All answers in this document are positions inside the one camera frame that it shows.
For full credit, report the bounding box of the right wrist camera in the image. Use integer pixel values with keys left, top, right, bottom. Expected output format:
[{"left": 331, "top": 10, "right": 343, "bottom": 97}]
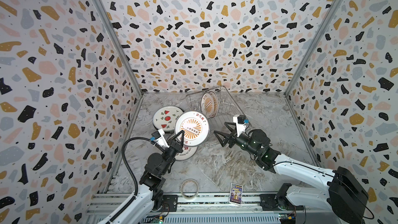
[{"left": 233, "top": 115, "right": 250, "bottom": 137}]

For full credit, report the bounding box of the orange sunburst plate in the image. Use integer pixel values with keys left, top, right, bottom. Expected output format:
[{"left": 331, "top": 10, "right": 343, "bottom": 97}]
[
  {"left": 201, "top": 92, "right": 214, "bottom": 118},
  {"left": 210, "top": 91, "right": 219, "bottom": 118},
  {"left": 174, "top": 111, "right": 210, "bottom": 147}
]

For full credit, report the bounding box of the watermelon pattern plate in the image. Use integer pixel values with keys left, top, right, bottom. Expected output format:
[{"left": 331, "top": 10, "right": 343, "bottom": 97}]
[{"left": 153, "top": 106, "right": 183, "bottom": 133}]

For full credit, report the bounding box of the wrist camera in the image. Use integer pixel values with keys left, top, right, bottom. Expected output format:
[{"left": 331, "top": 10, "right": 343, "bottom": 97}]
[
  {"left": 150, "top": 129, "right": 169, "bottom": 148},
  {"left": 233, "top": 115, "right": 250, "bottom": 137}
]

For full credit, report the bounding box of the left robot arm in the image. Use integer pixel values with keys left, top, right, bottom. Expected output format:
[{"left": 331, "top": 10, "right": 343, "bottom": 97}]
[{"left": 100, "top": 130, "right": 185, "bottom": 224}]

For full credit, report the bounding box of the purple card box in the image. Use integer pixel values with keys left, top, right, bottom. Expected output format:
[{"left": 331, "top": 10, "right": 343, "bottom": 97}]
[{"left": 229, "top": 183, "right": 243, "bottom": 205}]

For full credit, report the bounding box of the orange sunburst plate front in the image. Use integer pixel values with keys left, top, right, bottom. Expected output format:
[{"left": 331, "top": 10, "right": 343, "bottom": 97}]
[{"left": 174, "top": 111, "right": 210, "bottom": 147}]

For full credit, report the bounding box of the wire dish rack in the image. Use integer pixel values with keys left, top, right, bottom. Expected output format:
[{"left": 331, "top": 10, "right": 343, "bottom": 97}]
[{"left": 186, "top": 86, "right": 244, "bottom": 148}]

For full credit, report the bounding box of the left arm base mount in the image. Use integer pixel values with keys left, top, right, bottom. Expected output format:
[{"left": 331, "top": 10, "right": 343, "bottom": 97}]
[{"left": 152, "top": 190, "right": 178, "bottom": 212}]

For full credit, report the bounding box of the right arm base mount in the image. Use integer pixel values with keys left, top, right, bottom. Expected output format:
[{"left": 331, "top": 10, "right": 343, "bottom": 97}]
[{"left": 259, "top": 183, "right": 304, "bottom": 211}]

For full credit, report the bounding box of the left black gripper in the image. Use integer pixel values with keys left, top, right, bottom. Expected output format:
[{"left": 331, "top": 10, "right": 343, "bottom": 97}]
[{"left": 159, "top": 131, "right": 182, "bottom": 177}]

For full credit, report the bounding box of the aluminium front rail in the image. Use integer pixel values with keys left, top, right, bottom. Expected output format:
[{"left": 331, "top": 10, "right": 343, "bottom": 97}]
[{"left": 83, "top": 192, "right": 343, "bottom": 224}]

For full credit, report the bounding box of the red character white plate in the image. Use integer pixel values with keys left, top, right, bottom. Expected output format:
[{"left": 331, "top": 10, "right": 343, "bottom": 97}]
[{"left": 166, "top": 135, "right": 198, "bottom": 161}]

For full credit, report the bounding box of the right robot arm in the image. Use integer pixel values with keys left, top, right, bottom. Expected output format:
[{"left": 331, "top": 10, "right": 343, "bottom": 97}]
[{"left": 214, "top": 122, "right": 369, "bottom": 224}]

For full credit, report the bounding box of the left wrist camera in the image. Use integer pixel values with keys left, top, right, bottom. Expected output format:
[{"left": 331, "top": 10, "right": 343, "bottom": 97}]
[{"left": 150, "top": 129, "right": 169, "bottom": 148}]

